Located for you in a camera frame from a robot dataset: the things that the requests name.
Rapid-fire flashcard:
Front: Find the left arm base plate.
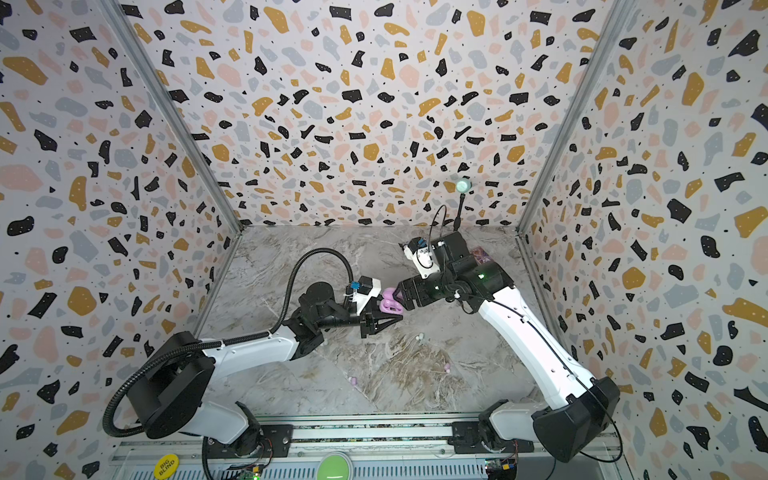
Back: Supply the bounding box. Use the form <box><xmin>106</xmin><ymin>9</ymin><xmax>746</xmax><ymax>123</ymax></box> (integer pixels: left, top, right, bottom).
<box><xmin>207</xmin><ymin>424</ymin><xmax>294</xmax><ymax>463</ymax></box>

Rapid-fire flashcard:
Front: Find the pink charging case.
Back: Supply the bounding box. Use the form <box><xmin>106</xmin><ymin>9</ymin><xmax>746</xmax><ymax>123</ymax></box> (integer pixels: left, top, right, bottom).
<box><xmin>379</xmin><ymin>288</ymin><xmax>404</xmax><ymax>315</ymax></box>

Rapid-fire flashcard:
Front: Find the yellow round sticker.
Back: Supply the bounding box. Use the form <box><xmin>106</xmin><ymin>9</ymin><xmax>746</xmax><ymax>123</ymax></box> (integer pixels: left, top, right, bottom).
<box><xmin>153</xmin><ymin>454</ymin><xmax>180</xmax><ymax>480</ymax></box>

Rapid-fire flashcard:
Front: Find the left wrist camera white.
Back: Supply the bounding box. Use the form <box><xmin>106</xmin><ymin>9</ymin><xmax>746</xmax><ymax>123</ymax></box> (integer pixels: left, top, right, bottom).
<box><xmin>350</xmin><ymin>275</ymin><xmax>382</xmax><ymax>316</ymax></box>

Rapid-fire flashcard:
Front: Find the colourful card box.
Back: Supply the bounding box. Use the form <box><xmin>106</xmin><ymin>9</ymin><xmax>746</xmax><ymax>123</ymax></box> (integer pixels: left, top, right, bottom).
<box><xmin>471</xmin><ymin>247</ymin><xmax>492</xmax><ymax>264</ymax></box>

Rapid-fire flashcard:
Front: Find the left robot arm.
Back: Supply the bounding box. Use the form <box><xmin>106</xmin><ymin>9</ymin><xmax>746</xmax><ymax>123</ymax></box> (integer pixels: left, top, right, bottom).
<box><xmin>127</xmin><ymin>277</ymin><xmax>404</xmax><ymax>457</ymax></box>

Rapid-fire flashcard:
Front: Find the black corrugated cable hose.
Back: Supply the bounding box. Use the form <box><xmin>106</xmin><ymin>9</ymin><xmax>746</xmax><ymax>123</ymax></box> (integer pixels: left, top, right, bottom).
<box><xmin>101</xmin><ymin>247</ymin><xmax>355</xmax><ymax>438</ymax></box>

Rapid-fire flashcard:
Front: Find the aluminium front rail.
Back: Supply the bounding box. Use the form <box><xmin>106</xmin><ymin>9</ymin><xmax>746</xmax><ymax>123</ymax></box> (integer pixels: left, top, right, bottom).
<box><xmin>109</xmin><ymin>413</ymin><xmax>623</xmax><ymax>465</ymax></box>

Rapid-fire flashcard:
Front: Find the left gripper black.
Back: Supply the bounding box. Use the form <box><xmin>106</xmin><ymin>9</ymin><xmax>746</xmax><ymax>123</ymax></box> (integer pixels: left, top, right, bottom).
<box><xmin>318</xmin><ymin>294</ymin><xmax>404</xmax><ymax>341</ymax></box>

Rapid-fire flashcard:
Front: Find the green round button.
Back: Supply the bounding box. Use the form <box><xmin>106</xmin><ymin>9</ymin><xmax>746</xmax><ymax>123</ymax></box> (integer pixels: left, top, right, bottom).
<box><xmin>315</xmin><ymin>452</ymin><xmax>354</xmax><ymax>480</ymax></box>

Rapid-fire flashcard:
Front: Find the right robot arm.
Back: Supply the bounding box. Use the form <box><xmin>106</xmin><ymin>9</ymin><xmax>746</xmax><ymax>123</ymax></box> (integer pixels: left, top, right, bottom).
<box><xmin>394</xmin><ymin>232</ymin><xmax>620</xmax><ymax>463</ymax></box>

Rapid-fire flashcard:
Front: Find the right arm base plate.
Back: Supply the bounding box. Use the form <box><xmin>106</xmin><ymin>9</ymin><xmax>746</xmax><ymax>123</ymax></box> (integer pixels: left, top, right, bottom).
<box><xmin>447</xmin><ymin>420</ymin><xmax>534</xmax><ymax>456</ymax></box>

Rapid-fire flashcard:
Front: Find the black microphone stand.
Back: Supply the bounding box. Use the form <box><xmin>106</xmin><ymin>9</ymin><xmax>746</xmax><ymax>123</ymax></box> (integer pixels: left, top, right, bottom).
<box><xmin>453</xmin><ymin>178</ymin><xmax>472</xmax><ymax>232</ymax></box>

